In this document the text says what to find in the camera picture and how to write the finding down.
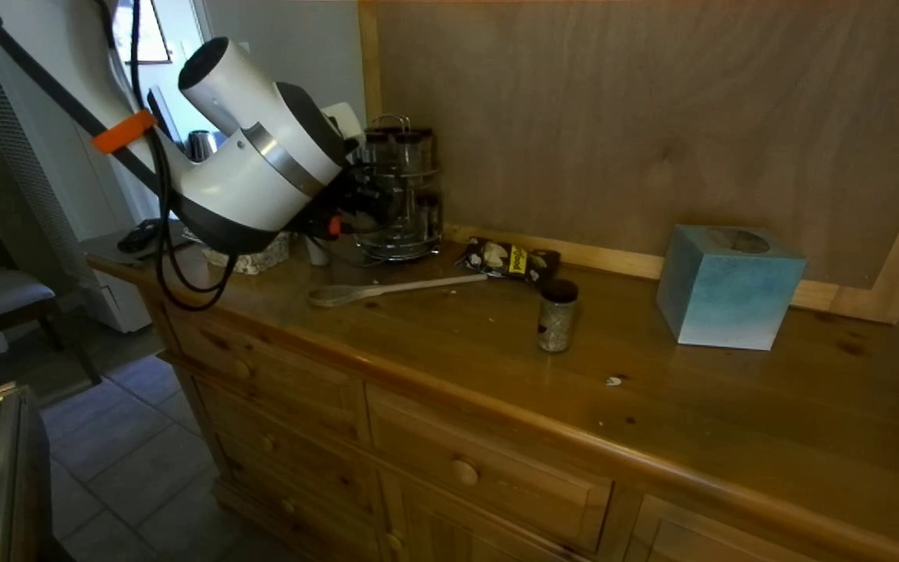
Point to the wooden dresser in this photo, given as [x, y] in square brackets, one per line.
[493, 487]

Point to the light grey wrist camera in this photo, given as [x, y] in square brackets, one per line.
[344, 120]

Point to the dark-capped spice jar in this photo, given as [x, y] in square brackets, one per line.
[558, 324]

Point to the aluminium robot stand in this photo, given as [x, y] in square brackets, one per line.
[1, 487]

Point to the bright window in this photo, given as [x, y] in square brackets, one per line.
[159, 34]

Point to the wooden spoon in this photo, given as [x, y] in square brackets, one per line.
[340, 294]

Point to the blue tissue box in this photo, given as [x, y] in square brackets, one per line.
[726, 299]

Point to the small white crumb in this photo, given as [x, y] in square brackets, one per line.
[612, 378]

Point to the silver spice jar stand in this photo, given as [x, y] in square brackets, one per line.
[398, 247]

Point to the bag of white pieces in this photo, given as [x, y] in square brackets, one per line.
[268, 258]

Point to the plywood board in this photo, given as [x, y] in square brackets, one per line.
[627, 114]

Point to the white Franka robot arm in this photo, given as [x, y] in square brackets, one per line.
[250, 168]

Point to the lying spice jar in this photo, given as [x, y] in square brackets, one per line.
[513, 260]

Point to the white box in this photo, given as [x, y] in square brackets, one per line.
[124, 306]

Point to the wooden drawer knob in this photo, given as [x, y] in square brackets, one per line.
[468, 472]

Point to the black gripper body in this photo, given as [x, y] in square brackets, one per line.
[358, 204]

